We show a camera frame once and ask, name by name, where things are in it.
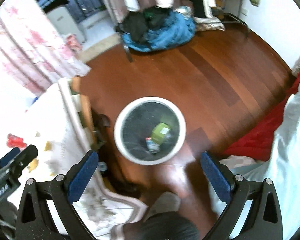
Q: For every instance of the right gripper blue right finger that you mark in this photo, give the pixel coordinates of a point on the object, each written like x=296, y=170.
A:
x=218, y=175

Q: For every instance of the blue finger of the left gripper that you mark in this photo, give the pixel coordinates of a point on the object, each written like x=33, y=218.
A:
x=9, y=156

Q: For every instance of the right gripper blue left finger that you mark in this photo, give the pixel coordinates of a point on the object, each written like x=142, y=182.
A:
x=78, y=177

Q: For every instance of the yellow box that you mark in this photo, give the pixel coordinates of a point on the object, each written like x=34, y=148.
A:
x=48, y=146

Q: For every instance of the blue milk carton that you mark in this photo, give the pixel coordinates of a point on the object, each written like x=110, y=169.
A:
x=152, y=146

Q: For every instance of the green white box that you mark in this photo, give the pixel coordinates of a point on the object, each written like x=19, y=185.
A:
x=160, y=132

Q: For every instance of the yellow panda snack bag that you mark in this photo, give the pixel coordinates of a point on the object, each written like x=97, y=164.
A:
x=33, y=165

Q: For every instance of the white round trash bin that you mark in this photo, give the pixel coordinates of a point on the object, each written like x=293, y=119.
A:
x=136, y=122

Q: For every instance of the red soda can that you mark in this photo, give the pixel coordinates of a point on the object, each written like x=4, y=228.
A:
x=15, y=141

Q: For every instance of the red blanket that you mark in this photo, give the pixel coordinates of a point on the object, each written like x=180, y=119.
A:
x=258, y=142

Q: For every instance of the light blue bedding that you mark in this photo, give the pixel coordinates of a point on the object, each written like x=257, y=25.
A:
x=265, y=197

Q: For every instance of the pink floral curtain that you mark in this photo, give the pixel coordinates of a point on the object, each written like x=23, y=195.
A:
x=31, y=50

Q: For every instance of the white appliance on balcony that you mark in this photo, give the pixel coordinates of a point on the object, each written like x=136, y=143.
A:
x=63, y=22

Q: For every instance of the blue black clothes pile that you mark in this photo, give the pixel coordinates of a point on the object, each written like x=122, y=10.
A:
x=157, y=28

